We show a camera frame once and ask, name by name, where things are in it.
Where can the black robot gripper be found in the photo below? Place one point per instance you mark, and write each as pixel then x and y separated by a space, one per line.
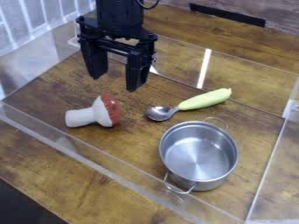
pixel 114 30

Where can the green handled metal spoon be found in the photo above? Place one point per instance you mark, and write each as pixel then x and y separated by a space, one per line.
pixel 211 98

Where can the red and white toy mushroom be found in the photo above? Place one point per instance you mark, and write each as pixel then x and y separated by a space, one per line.
pixel 104 112

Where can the black strip on table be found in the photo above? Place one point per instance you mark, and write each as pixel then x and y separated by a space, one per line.
pixel 228 15

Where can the small stainless steel pot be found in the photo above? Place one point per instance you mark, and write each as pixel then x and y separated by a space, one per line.
pixel 200 155

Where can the clear acrylic triangular bracket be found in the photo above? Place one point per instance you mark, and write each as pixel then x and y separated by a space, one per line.
pixel 73 42

